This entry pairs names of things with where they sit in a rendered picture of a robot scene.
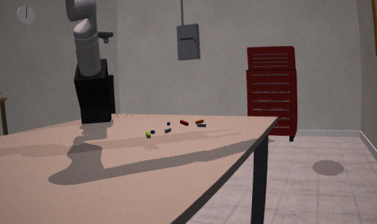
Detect red rod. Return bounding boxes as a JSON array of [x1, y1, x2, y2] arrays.
[[180, 120, 189, 126]]

